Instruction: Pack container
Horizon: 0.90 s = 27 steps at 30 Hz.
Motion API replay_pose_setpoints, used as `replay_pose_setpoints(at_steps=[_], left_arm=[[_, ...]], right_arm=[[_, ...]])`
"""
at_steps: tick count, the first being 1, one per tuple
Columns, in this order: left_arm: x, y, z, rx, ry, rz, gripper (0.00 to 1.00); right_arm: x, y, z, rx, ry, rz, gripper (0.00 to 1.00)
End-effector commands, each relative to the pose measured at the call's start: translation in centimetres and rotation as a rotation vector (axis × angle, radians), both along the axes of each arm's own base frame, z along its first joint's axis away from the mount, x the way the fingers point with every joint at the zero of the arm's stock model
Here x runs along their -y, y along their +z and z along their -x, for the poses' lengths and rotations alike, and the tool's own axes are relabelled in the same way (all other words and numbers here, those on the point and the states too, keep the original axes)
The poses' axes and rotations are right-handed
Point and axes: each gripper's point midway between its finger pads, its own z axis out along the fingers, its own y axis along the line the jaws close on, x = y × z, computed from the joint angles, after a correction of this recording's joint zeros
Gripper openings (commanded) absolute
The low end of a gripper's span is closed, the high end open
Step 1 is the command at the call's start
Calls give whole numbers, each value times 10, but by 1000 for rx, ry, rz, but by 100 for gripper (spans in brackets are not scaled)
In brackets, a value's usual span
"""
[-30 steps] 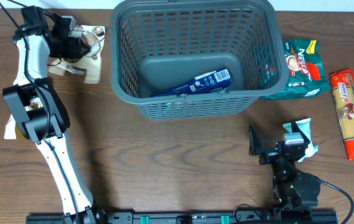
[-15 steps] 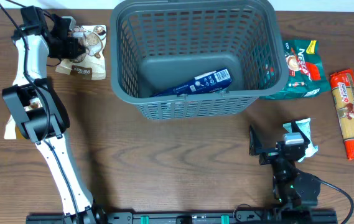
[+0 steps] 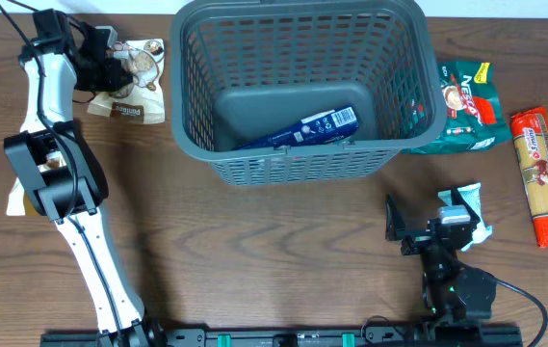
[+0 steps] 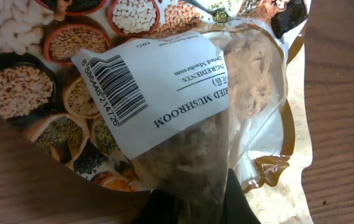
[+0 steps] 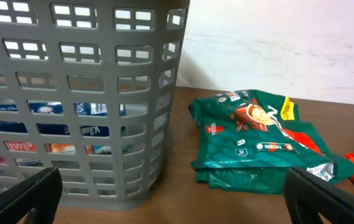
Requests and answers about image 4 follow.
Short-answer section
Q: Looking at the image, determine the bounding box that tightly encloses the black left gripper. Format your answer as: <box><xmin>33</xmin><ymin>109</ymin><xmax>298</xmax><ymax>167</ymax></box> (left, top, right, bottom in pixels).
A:
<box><xmin>131</xmin><ymin>169</ymin><xmax>260</xmax><ymax>224</ymax></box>

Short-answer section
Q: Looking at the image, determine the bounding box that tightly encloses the dried mushroom pouch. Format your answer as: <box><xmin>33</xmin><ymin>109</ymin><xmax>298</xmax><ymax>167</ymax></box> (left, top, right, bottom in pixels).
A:
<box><xmin>0</xmin><ymin>0</ymin><xmax>312</xmax><ymax>223</ymax></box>

